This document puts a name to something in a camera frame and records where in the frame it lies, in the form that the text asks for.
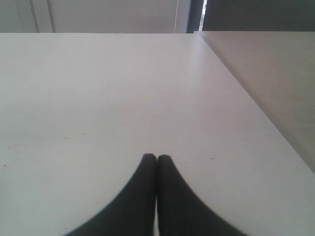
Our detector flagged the white cabinet doors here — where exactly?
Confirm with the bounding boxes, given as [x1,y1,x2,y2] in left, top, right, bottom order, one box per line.
[0,0,190,33]

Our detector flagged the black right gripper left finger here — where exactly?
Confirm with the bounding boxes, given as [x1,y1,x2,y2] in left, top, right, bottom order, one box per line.
[68,153,157,236]

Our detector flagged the dark window frame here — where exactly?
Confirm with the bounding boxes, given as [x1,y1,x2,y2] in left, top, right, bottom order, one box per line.
[187,0,315,33]

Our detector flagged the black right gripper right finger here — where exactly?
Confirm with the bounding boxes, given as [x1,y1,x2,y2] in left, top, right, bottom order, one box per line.
[157,155,245,236]

